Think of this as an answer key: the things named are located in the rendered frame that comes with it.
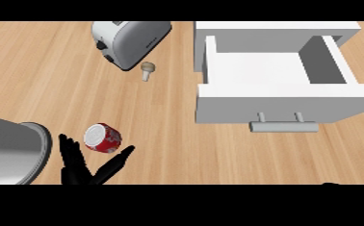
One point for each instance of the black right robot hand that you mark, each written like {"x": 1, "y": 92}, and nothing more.
{"x": 330, "y": 183}

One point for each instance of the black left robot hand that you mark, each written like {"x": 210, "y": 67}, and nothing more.
{"x": 78, "y": 169}

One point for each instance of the red can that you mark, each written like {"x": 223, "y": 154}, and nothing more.
{"x": 102, "y": 138}

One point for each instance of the white open drawer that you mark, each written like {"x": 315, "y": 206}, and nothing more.
{"x": 269, "y": 88}

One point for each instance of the grey round pot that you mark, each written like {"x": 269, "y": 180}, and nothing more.
{"x": 20, "y": 153}

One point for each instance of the small beige mushroom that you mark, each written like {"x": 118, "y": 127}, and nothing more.
{"x": 146, "y": 69}

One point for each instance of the silver toaster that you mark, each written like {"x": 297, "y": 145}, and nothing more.
{"x": 127, "y": 42}

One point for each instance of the white cabinet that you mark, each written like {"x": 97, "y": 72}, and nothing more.
{"x": 265, "y": 34}

